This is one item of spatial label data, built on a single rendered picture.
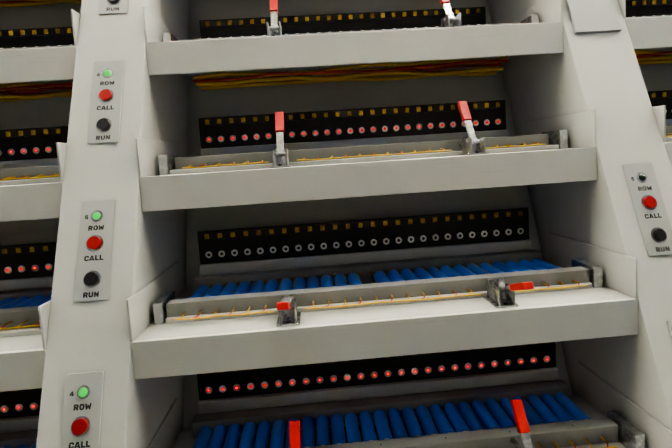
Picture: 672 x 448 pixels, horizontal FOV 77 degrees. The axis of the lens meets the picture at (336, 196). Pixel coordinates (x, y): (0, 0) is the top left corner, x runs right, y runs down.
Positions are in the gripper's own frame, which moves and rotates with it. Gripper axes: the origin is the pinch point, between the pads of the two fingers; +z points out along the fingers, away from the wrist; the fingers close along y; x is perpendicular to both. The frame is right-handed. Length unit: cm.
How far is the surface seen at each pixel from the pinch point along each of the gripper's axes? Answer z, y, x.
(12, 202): 25.3, -5.1, -29.9
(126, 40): 23.7, 1.2, -4.7
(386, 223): 1.4, 39.4, -20.2
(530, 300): -22, 42, -27
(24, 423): 30, 5, -61
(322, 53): 5.3, 21.0, 0.7
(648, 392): -34, 51, -34
